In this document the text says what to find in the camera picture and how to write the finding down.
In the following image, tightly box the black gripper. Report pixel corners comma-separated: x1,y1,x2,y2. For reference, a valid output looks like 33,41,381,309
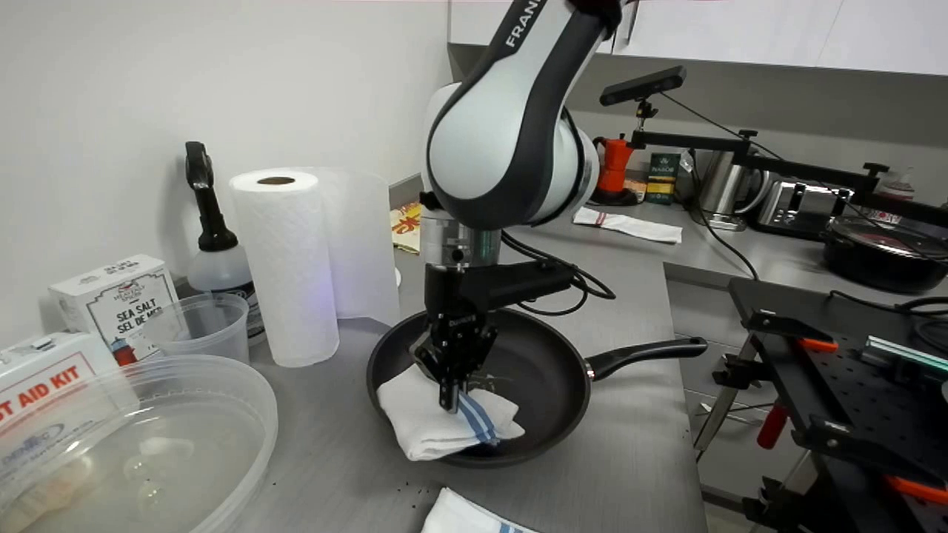
412,260,496,413

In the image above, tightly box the white blue-striped towel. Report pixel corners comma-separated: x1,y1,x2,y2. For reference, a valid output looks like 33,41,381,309
375,365,527,464
419,485,541,533

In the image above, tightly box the black nonstick frying pan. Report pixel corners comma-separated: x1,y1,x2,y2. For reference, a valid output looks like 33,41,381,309
364,306,710,472

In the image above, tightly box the white paper towel roll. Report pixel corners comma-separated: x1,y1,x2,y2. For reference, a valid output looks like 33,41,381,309
228,165,342,370

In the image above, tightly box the white folded cloth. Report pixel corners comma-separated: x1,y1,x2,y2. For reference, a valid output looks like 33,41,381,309
570,204,687,250

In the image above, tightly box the clear plastic cup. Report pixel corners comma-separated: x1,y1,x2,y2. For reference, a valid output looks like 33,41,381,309
157,291,250,367

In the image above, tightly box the red jug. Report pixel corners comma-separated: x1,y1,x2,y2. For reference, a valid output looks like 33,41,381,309
591,133,637,202

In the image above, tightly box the clear plastic bowl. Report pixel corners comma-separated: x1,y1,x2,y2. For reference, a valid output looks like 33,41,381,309
0,352,280,533

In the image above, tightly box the yellow and black box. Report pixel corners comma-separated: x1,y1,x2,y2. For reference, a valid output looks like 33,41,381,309
644,145,696,204

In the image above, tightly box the spray bottle with black trigger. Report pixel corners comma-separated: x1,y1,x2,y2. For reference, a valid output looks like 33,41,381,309
181,140,255,297

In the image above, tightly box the chrome kettle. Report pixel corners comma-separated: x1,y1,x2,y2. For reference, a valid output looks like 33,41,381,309
696,151,763,226

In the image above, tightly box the white sea salt box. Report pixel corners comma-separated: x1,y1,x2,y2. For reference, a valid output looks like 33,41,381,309
44,253,188,370

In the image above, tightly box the chrome toaster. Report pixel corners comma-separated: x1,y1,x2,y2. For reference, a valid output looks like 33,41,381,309
752,174,858,239

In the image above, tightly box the white first aid kit box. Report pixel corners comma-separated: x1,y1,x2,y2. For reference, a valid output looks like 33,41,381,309
0,331,142,478

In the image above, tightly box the black perforated robot table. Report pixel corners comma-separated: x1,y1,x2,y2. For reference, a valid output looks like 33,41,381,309
729,279,948,533

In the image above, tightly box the black round hotplate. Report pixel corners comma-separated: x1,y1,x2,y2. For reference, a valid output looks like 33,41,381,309
821,211,948,297

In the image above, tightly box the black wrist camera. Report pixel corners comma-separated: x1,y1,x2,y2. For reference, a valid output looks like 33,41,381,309
458,260,581,321

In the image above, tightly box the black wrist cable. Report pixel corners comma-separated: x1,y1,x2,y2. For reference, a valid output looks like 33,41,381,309
501,230,621,321

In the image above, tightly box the black stereo camera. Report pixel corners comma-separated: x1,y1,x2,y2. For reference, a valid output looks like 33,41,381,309
594,62,687,109

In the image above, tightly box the red-handled table clamp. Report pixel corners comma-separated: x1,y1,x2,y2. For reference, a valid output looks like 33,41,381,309
752,401,794,454

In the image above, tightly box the orange-handled table clamp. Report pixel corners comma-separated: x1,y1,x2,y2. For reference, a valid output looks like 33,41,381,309
883,472,948,513
794,334,844,359

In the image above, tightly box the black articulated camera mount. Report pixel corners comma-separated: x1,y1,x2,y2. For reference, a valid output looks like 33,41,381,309
630,128,948,227

